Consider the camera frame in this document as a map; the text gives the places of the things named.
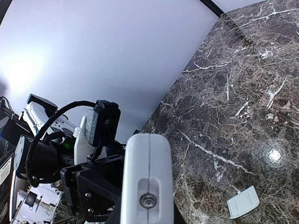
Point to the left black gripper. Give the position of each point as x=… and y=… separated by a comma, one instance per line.
x=91, y=189

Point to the white remote control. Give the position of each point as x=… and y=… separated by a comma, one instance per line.
x=147, y=188

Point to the white battery cover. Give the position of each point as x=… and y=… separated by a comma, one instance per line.
x=243, y=203

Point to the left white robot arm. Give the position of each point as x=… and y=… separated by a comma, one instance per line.
x=66, y=154

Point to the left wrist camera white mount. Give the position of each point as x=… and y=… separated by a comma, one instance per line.
x=100, y=131

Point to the left black frame post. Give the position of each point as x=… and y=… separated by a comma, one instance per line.
x=213, y=7

